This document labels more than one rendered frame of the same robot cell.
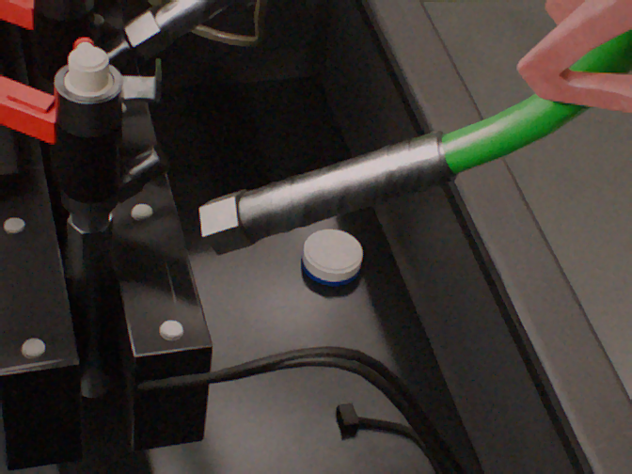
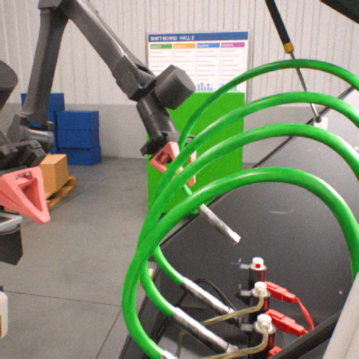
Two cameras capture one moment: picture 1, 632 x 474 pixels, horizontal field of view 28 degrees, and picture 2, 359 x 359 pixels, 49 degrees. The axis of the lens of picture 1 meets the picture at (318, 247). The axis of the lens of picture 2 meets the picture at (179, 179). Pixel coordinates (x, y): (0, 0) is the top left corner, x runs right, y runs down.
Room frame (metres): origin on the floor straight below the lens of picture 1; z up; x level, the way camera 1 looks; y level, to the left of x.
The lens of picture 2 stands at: (0.95, 0.30, 1.39)
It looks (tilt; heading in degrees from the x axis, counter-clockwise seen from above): 14 degrees down; 211
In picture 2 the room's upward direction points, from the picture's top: straight up
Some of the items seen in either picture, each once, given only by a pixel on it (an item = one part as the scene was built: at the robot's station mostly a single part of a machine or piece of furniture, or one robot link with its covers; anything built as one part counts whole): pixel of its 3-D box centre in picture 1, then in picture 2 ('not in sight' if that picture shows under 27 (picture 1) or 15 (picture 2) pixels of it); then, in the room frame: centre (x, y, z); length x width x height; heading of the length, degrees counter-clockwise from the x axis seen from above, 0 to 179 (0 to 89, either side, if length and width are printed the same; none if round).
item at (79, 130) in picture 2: not in sight; (62, 128); (-3.89, -5.06, 0.61); 1.26 x 0.48 x 1.22; 108
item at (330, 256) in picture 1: (332, 256); not in sight; (0.57, -0.01, 0.84); 0.04 x 0.04 x 0.01
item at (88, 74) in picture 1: (87, 80); (257, 268); (0.40, 0.11, 1.10); 0.02 x 0.02 x 0.03
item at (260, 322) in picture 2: not in sight; (263, 328); (0.54, 0.17, 1.10); 0.02 x 0.02 x 0.03
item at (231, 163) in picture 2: not in sight; (195, 151); (-2.78, -1.75, 0.65); 0.95 x 0.86 x 1.30; 116
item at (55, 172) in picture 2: not in sight; (27, 167); (-2.09, -3.71, 0.39); 1.20 x 0.85 x 0.79; 30
